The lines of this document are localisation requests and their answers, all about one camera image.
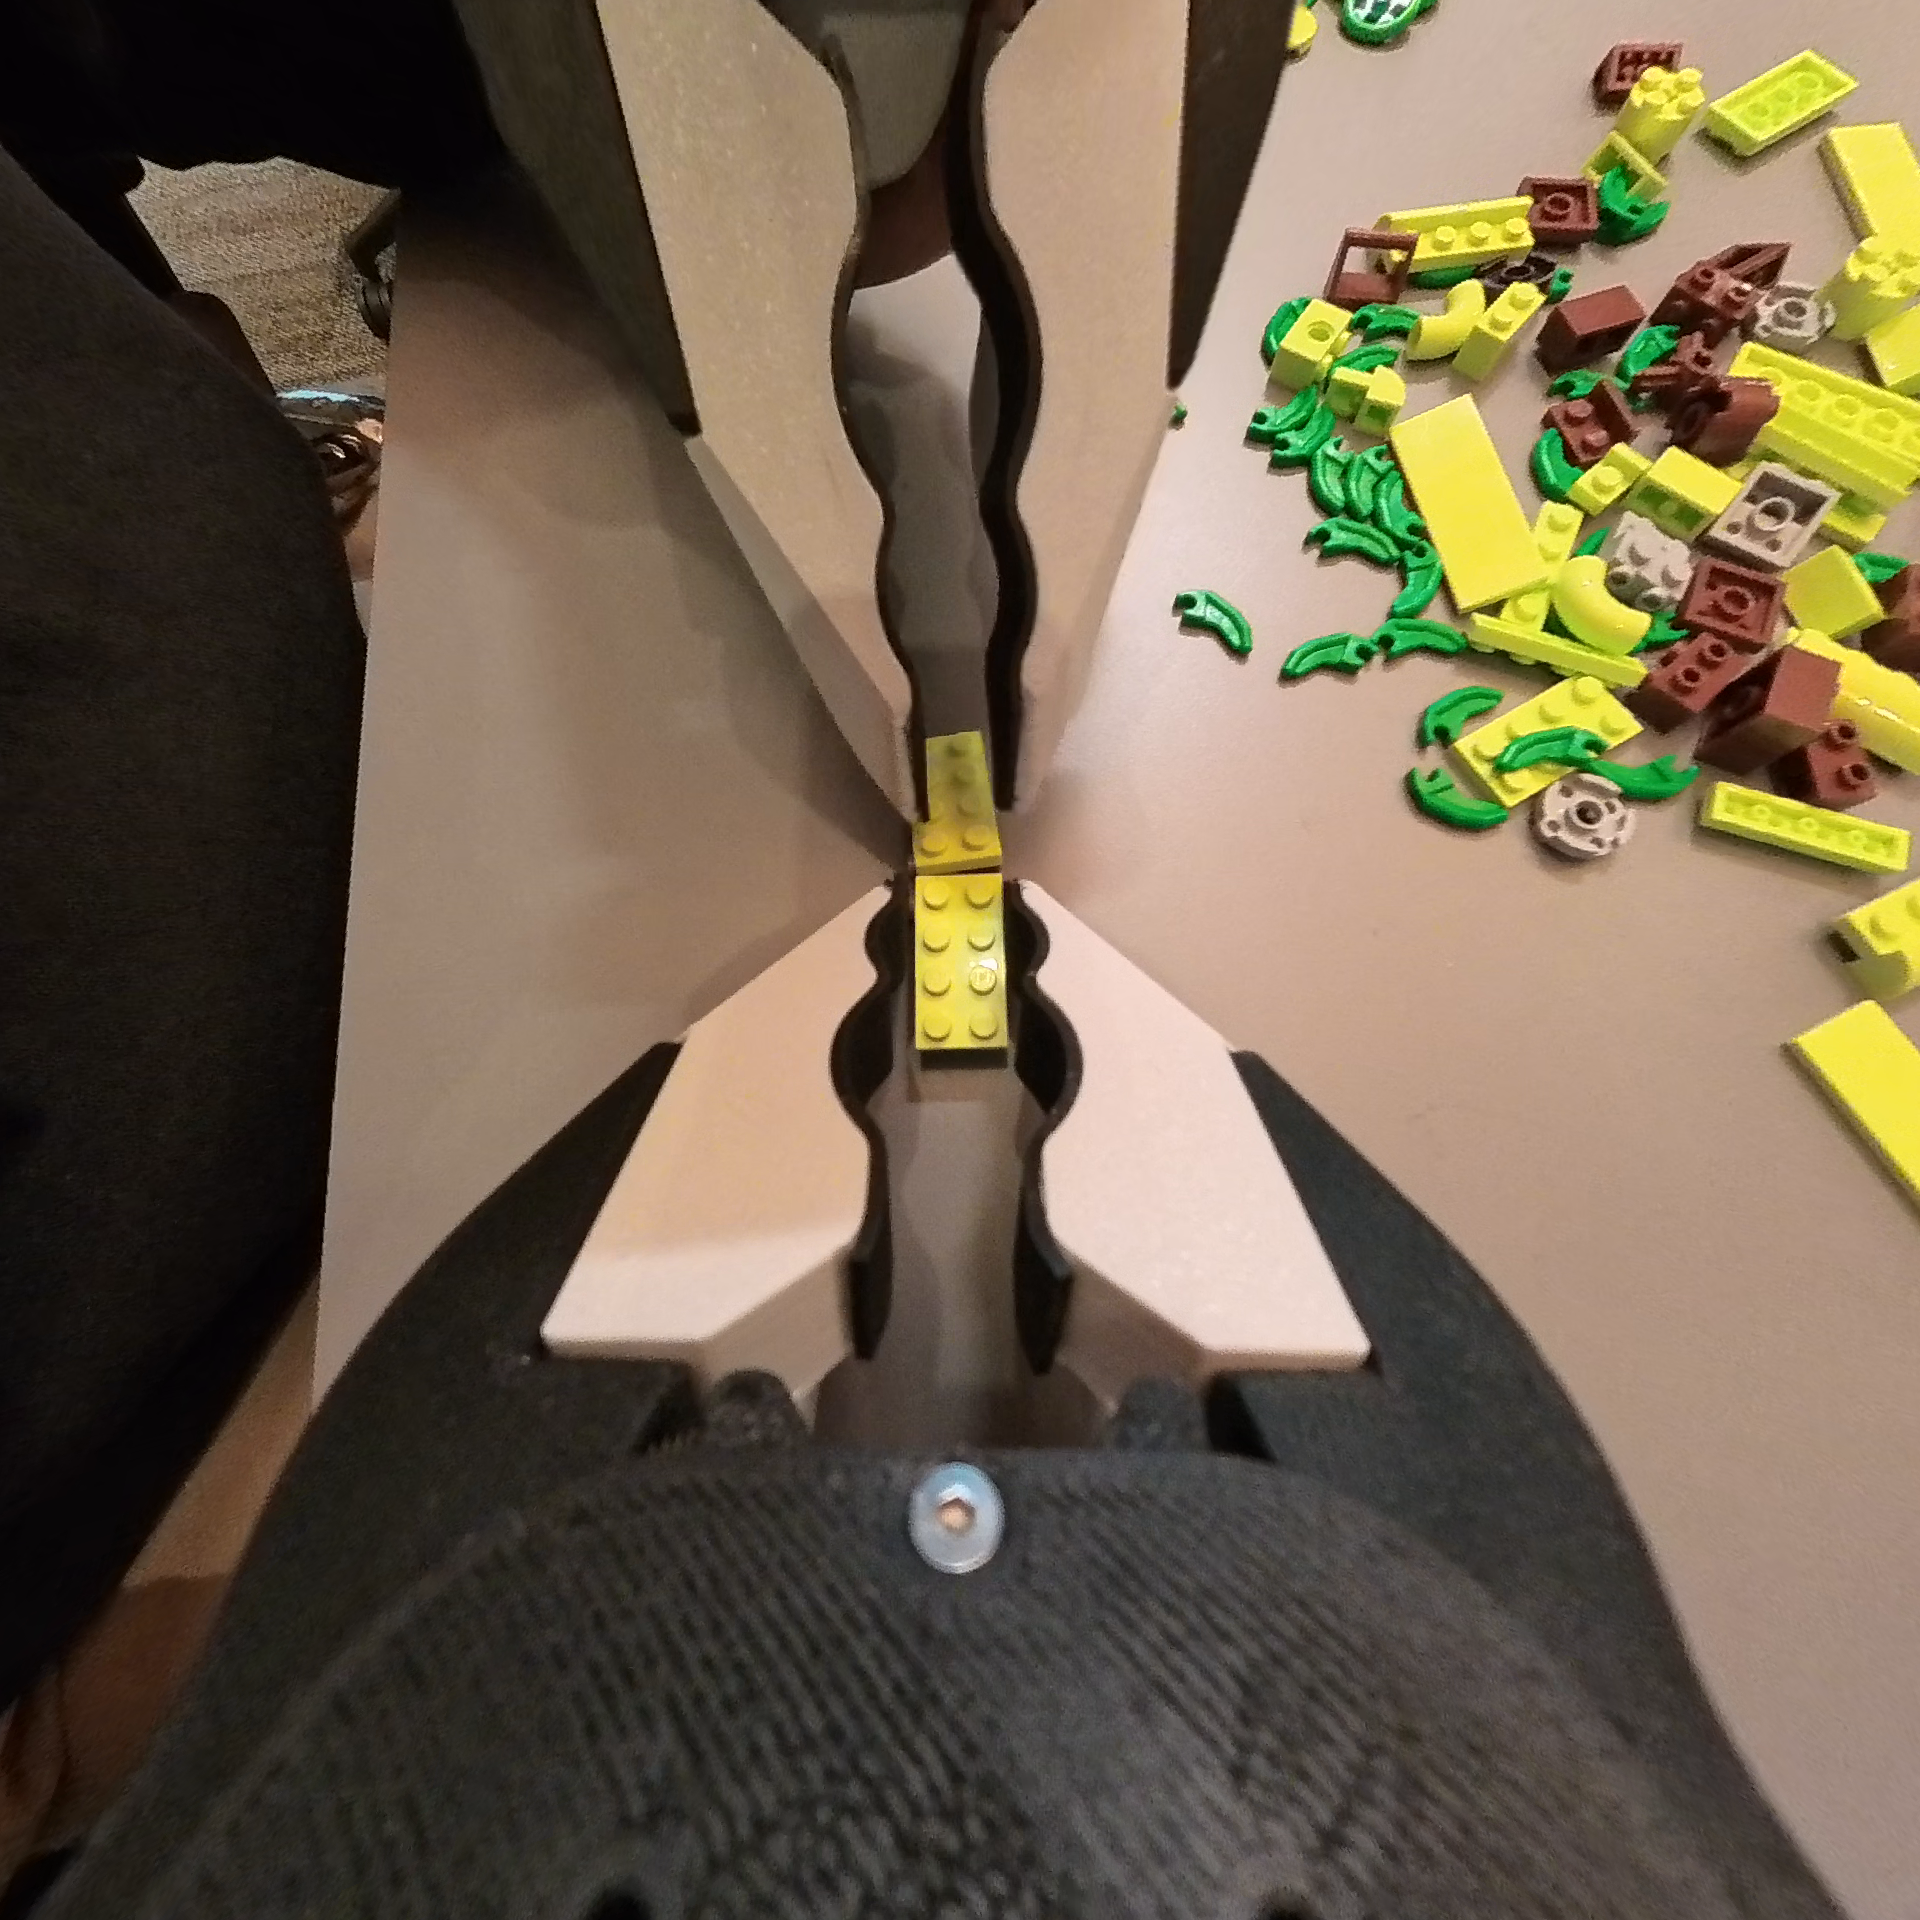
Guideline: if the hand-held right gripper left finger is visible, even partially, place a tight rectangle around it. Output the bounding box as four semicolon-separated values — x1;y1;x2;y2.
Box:
543;877;920;1442

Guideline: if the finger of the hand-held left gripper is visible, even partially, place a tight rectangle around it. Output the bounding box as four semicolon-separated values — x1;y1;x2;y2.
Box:
966;0;1198;818
597;0;928;818

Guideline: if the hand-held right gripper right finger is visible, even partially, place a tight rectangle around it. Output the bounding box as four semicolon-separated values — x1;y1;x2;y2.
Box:
998;881;1373;1433

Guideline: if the lime studded toy plate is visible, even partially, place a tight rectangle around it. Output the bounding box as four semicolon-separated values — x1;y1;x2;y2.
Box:
909;873;1023;1069
911;732;1007;876

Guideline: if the lime smooth toy tile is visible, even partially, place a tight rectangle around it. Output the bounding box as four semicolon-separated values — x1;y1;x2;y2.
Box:
1787;996;1920;1187

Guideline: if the pile of toy bricks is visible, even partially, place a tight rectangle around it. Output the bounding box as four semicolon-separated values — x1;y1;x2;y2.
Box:
1175;47;1920;1003

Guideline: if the person's left forearm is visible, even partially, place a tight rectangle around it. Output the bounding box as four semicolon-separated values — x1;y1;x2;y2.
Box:
0;0;495;168

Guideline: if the office chair base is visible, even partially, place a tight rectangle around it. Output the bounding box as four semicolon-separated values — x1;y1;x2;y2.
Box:
276;224;400;512

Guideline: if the heap of tiny mixed toy pieces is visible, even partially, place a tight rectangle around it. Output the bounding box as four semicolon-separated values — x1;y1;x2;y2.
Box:
1287;0;1449;56

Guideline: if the person's black clothing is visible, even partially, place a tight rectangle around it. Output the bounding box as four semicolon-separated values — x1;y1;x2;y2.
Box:
0;141;368;1712

